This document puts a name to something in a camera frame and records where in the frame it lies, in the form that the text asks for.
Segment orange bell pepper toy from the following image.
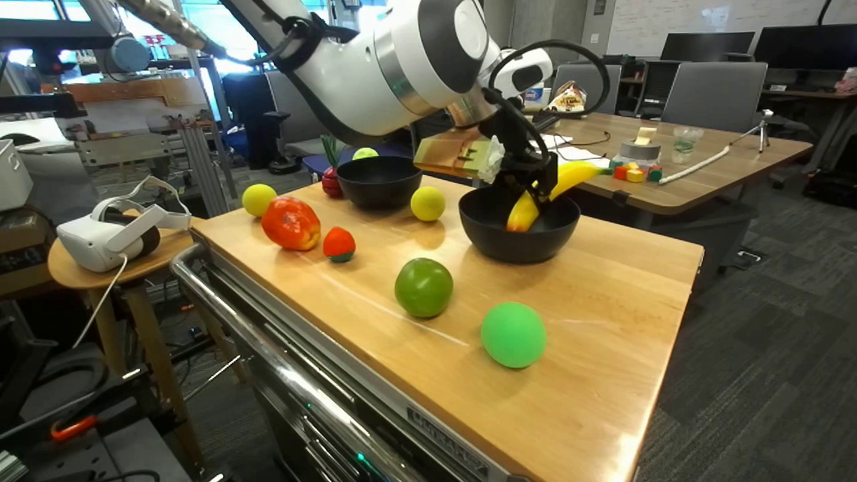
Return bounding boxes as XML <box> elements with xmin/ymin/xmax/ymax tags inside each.
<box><xmin>259</xmin><ymin>195</ymin><xmax>325</xmax><ymax>255</ymax></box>

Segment coloured toy blocks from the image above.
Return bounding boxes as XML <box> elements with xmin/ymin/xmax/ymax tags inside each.
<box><xmin>610</xmin><ymin>157</ymin><xmax>664</xmax><ymax>187</ymax></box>

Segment black monitor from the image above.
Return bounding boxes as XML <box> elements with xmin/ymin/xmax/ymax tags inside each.
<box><xmin>752</xmin><ymin>22</ymin><xmax>857</xmax><ymax>93</ymax></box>
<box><xmin>660</xmin><ymin>29</ymin><xmax>757</xmax><ymax>63</ymax></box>

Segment grey office chair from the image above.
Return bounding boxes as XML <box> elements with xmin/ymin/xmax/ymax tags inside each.
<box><xmin>554</xmin><ymin>61</ymin><xmax>627</xmax><ymax>114</ymax></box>
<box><xmin>661</xmin><ymin>59</ymin><xmax>772</xmax><ymax>133</ymax></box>
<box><xmin>266</xmin><ymin>84</ymin><xmax>361</xmax><ymax>160</ymax></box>

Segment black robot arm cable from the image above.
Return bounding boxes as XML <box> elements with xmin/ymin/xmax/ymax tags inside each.
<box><xmin>484</xmin><ymin>37</ymin><xmax>615</xmax><ymax>122</ymax></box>

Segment pale wrist camera block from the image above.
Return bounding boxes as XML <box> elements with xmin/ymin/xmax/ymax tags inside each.
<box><xmin>413</xmin><ymin>132</ymin><xmax>510</xmax><ymax>187</ymax></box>

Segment yellow banana toy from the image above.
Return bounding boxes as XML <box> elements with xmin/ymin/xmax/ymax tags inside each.
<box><xmin>504</xmin><ymin>157</ymin><xmax>602</xmax><ymax>235</ymax></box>

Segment steel cart handle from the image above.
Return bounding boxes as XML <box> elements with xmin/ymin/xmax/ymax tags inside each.
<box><xmin>168</xmin><ymin>246</ymin><xmax>423</xmax><ymax>482</ymax></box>

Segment clear plastic cup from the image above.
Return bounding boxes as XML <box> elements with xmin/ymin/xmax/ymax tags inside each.
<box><xmin>669</xmin><ymin>122</ymin><xmax>708</xmax><ymax>156</ymax></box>

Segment small silver tripod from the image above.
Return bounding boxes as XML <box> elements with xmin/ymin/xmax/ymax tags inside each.
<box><xmin>756</xmin><ymin>106</ymin><xmax>780</xmax><ymax>156</ymax></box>

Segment small yellow lemon toy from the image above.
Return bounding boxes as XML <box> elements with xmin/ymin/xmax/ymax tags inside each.
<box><xmin>408</xmin><ymin>183</ymin><xmax>448</xmax><ymax>225</ymax></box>

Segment black bowl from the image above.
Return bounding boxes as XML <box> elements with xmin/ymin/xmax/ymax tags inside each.
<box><xmin>455</xmin><ymin>184</ymin><xmax>583</xmax><ymax>266</ymax></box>
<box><xmin>334</xmin><ymin>152</ymin><xmax>425</xmax><ymax>215</ymax></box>

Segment clear plastic container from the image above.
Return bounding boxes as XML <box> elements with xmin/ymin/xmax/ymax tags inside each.
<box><xmin>621</xmin><ymin>122</ymin><xmax>666</xmax><ymax>168</ymax></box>

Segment orange handled tool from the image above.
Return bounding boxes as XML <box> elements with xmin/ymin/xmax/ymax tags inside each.
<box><xmin>48</xmin><ymin>412</ymin><xmax>101</xmax><ymax>444</ymax></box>

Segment wooden office table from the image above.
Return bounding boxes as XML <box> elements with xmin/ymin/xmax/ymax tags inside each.
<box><xmin>417</xmin><ymin>106</ymin><xmax>816</xmax><ymax>220</ymax></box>

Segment white stick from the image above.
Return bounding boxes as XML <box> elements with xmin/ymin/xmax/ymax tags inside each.
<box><xmin>657</xmin><ymin>122</ymin><xmax>763</xmax><ymax>187</ymax></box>

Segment white box device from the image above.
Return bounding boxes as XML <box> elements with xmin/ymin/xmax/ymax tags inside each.
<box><xmin>0</xmin><ymin>137</ymin><xmax>38</xmax><ymax>215</ymax></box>

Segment white headset cable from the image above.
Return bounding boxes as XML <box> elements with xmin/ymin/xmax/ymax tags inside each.
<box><xmin>70</xmin><ymin>252</ymin><xmax>135</xmax><ymax>354</ymax></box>

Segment round wooden stool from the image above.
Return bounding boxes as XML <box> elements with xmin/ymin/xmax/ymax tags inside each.
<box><xmin>45</xmin><ymin>225</ymin><xmax>208</xmax><ymax>477</ymax></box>

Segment wooden top tool cart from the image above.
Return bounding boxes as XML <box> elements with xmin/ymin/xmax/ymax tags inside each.
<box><xmin>168</xmin><ymin>172</ymin><xmax>708</xmax><ymax>482</ymax></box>

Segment dark green apple toy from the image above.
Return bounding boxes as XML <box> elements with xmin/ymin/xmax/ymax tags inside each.
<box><xmin>390</xmin><ymin>255</ymin><xmax>455</xmax><ymax>322</ymax></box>

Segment yellow-green round fruit toy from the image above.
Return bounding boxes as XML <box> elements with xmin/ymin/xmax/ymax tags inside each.
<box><xmin>240</xmin><ymin>180</ymin><xmax>281</xmax><ymax>220</ymax></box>

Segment red strawberry toy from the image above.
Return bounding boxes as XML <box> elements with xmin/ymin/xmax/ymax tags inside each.
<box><xmin>321</xmin><ymin>223</ymin><xmax>358</xmax><ymax>266</ymax></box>

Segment white VR headset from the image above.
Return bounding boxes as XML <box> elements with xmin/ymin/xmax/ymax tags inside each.
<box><xmin>53</xmin><ymin>175</ymin><xmax>195</xmax><ymax>276</ymax></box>

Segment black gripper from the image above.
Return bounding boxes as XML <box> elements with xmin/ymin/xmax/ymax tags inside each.
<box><xmin>480</xmin><ymin>97</ymin><xmax>562</xmax><ymax>203</ymax></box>

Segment bright green ball toy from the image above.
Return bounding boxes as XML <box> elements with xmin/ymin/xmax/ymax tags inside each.
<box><xmin>480</xmin><ymin>300</ymin><xmax>548</xmax><ymax>371</ymax></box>

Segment beige crumpled object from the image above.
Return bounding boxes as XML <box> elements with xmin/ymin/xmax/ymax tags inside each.
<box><xmin>547</xmin><ymin>80</ymin><xmax>591</xmax><ymax>120</ymax></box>

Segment white paper sheets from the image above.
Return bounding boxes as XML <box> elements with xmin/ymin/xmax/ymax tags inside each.
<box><xmin>543</xmin><ymin>132</ymin><xmax>615</xmax><ymax>172</ymax></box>

